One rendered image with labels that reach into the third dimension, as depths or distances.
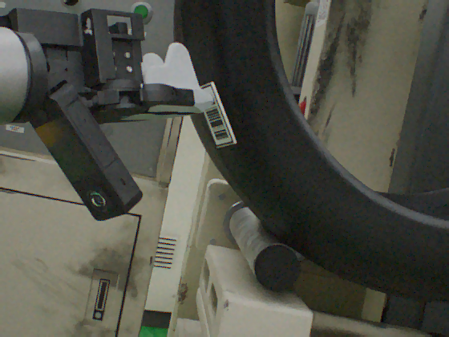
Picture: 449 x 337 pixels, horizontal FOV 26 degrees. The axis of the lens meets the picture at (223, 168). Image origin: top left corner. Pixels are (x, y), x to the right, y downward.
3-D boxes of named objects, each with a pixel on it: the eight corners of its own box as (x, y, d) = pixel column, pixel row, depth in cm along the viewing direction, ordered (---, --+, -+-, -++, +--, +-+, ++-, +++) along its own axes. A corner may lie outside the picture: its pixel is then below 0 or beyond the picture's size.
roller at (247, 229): (265, 209, 127) (260, 243, 128) (232, 204, 127) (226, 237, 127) (305, 249, 93) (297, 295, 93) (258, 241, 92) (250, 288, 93)
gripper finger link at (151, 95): (204, 84, 83) (123, 80, 77) (206, 102, 83) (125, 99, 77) (168, 96, 86) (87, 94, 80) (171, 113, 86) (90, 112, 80)
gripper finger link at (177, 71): (226, 42, 88) (147, 35, 81) (235, 107, 87) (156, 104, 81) (203, 51, 90) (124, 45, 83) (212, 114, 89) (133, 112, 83)
